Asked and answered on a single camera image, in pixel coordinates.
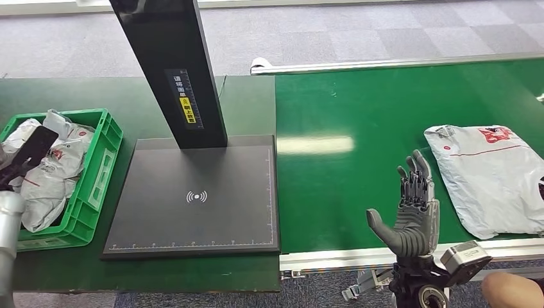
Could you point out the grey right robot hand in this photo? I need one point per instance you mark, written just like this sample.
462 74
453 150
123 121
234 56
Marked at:
414 229

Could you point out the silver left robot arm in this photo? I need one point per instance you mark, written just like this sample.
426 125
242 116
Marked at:
9 229

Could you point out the green conveyor belt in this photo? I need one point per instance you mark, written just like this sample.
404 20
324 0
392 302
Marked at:
340 127

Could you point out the black inbound scanner machine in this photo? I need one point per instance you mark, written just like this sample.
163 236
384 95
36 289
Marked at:
191 195

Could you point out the white conveyor end cap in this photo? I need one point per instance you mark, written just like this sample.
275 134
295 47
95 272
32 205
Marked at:
259 63

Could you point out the person's knee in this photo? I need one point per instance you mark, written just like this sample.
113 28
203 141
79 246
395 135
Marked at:
510 291

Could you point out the black yellow column label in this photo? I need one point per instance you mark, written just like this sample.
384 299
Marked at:
185 100

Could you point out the green plastic crate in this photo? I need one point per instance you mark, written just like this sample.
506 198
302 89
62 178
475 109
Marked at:
91 183

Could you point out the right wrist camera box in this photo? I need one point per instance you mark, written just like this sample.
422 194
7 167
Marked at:
465 261

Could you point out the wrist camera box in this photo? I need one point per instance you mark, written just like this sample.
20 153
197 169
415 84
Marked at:
36 144
465 261

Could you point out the metal conveyor bracket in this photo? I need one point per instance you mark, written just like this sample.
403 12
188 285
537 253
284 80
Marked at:
365 285

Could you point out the wide aluminium conveyor rail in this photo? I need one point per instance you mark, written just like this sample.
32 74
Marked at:
331 259

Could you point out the thin aluminium conveyor rail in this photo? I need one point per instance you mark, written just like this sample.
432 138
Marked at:
382 64

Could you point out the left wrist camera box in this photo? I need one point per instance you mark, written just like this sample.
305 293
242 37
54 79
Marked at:
36 144

